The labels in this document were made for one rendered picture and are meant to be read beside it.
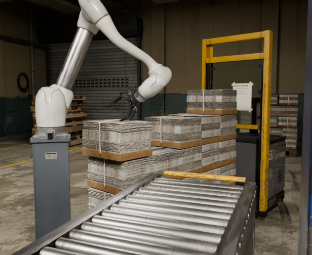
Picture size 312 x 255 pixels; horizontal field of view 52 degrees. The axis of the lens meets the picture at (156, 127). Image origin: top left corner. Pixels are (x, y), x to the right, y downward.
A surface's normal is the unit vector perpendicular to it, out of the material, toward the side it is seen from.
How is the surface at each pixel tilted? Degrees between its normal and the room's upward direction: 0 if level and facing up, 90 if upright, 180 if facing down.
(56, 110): 88
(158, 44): 90
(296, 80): 90
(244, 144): 90
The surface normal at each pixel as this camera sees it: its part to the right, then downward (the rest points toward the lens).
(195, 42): -0.36, 0.08
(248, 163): -0.66, 0.07
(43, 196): 0.26, 0.09
